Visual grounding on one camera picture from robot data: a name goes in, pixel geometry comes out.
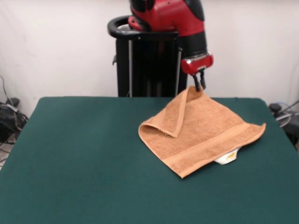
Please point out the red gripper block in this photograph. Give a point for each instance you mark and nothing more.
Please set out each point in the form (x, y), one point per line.
(197, 65)

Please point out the orange terry towel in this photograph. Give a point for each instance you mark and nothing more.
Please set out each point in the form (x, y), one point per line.
(198, 130)

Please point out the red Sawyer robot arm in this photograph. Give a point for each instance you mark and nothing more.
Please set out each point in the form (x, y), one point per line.
(172, 16)

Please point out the dark green table cloth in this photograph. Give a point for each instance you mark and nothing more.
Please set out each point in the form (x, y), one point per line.
(70, 163)

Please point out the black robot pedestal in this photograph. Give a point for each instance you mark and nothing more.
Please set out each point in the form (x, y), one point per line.
(151, 70)

